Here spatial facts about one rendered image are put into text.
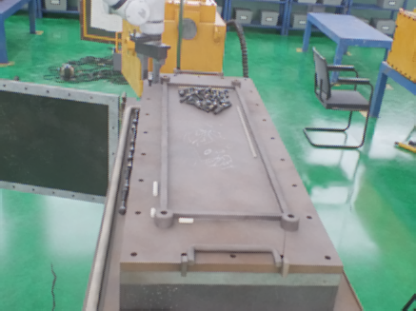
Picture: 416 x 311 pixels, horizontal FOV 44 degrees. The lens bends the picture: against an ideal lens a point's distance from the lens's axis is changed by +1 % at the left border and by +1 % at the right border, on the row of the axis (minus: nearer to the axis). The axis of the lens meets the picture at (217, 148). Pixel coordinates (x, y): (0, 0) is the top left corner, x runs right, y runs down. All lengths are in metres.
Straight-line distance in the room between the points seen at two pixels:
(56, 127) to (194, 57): 1.77
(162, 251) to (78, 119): 1.42
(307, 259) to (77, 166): 1.61
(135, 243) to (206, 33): 2.99
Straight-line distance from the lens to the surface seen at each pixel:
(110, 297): 1.16
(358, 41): 7.20
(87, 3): 5.51
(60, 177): 2.57
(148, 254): 1.05
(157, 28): 1.92
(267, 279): 1.08
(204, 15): 3.98
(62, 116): 2.43
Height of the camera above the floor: 1.99
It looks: 25 degrees down
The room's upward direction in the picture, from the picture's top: 6 degrees clockwise
